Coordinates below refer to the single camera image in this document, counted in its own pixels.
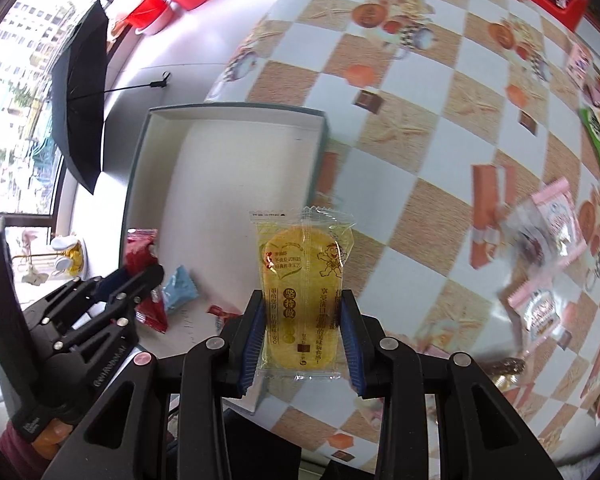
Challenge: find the light blue snack packet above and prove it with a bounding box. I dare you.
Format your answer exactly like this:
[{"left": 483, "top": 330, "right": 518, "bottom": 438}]
[{"left": 162, "top": 265, "right": 200, "bottom": 316}]

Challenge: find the black umbrella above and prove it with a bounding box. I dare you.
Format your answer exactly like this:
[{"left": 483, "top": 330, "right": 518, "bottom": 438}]
[{"left": 50, "top": 0, "right": 174, "bottom": 196}]

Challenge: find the checkered printed tablecloth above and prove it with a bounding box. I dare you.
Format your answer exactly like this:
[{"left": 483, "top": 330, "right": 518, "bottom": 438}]
[{"left": 204, "top": 0, "right": 600, "bottom": 466}]

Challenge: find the small red snack packet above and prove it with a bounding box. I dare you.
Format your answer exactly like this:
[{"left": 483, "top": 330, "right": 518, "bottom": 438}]
[{"left": 207, "top": 305, "right": 242, "bottom": 332}]

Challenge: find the yellow clear-wrapped snack packet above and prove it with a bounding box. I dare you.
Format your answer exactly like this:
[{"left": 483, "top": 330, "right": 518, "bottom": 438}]
[{"left": 248, "top": 206, "right": 357, "bottom": 382}]

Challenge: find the large pink snack packet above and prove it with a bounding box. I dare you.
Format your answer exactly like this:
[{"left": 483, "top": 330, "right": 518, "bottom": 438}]
[{"left": 500, "top": 177, "right": 589, "bottom": 272}]

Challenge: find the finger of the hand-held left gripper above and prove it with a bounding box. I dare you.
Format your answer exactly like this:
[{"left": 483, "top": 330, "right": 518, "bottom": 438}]
[
  {"left": 45, "top": 262, "right": 166, "bottom": 411},
  {"left": 22, "top": 267, "right": 131, "bottom": 333}
]

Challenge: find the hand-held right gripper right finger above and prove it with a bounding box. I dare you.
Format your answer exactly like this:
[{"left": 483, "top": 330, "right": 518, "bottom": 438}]
[{"left": 340, "top": 290, "right": 566, "bottom": 480}]

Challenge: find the red plastic basin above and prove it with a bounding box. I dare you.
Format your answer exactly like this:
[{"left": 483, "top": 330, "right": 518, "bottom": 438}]
[{"left": 124, "top": 0, "right": 176, "bottom": 37}]

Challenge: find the cup drying rack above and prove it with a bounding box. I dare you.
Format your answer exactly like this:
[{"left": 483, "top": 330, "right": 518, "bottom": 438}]
[{"left": 16, "top": 229, "right": 87, "bottom": 287}]

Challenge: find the person's left forearm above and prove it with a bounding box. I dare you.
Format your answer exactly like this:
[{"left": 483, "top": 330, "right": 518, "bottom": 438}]
[{"left": 0, "top": 417, "right": 76, "bottom": 480}]

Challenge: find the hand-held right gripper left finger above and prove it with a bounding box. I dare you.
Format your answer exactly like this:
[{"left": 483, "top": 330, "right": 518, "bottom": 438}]
[{"left": 42, "top": 289, "right": 266, "bottom": 480}]

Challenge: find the pale pink snack packet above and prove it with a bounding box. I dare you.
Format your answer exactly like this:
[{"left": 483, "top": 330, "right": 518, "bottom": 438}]
[{"left": 565, "top": 42, "right": 597, "bottom": 92}]

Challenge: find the gold foil snack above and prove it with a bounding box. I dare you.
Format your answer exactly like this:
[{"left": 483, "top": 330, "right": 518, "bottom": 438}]
[{"left": 482, "top": 357, "right": 527, "bottom": 391}]

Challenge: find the white cardboard box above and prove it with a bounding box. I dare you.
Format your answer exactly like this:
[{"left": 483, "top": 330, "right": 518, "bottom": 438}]
[{"left": 121, "top": 103, "right": 329, "bottom": 417}]

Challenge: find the small pink snack packet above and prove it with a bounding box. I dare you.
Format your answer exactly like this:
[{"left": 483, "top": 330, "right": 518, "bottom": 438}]
[{"left": 507, "top": 286, "right": 572, "bottom": 352}]

